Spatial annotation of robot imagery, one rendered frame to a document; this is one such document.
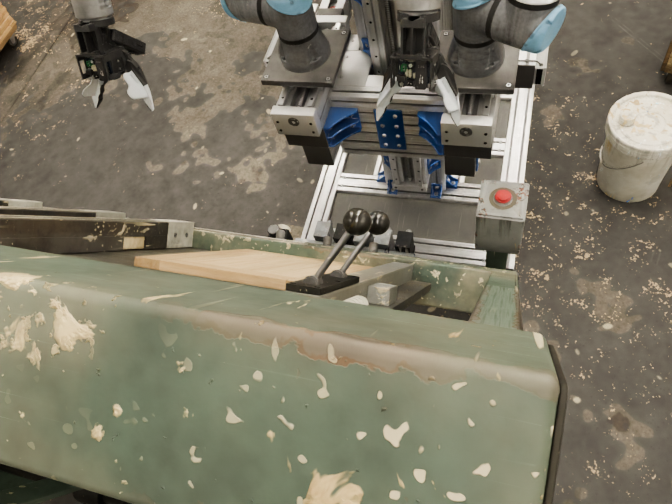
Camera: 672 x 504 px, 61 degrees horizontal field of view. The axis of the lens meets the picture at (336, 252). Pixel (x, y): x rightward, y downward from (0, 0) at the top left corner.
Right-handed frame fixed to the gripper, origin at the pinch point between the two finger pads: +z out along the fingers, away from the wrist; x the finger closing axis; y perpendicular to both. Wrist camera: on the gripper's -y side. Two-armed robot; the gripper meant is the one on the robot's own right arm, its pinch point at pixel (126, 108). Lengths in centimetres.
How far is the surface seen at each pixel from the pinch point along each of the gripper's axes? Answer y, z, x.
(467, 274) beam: -11, 41, 78
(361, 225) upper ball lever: 44, -3, 68
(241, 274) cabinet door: 31, 18, 41
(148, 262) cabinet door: 31.4, 18.3, 21.4
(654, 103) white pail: -135, 38, 134
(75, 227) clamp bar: 26.6, 15.8, 1.5
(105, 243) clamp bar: 20.2, 23.6, 1.5
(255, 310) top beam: 87, -24, 75
